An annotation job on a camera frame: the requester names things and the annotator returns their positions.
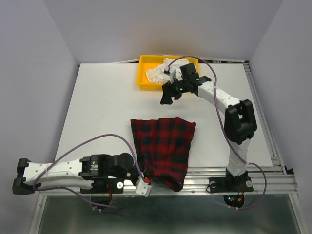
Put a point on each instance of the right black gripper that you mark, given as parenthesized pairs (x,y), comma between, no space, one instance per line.
(168,91)

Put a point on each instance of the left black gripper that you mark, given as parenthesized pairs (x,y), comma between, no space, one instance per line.
(134,181)

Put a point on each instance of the red plaid pleated skirt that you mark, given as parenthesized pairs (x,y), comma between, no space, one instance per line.
(163,147)

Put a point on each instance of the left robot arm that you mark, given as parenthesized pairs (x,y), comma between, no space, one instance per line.
(95,174)

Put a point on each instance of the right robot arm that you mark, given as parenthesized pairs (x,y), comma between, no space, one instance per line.
(238,126)

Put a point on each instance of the white skirt in bin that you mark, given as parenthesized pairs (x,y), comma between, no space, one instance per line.
(157,75)

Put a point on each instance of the yellow plastic bin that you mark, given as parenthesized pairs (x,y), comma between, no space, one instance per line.
(149,62)

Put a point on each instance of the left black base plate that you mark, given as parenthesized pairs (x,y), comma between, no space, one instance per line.
(105,186)

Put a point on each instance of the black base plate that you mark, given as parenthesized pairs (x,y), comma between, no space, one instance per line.
(105,186)
(230,185)

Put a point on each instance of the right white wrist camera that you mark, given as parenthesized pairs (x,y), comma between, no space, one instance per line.
(173,74)

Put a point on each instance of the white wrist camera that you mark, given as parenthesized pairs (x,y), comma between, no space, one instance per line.
(143,188)
(173,74)

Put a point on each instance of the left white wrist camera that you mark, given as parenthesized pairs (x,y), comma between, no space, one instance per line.
(143,188)

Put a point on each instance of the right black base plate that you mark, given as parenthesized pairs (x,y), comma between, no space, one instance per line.
(230,185)

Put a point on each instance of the aluminium rail frame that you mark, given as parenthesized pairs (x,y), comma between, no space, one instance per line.
(98,80)

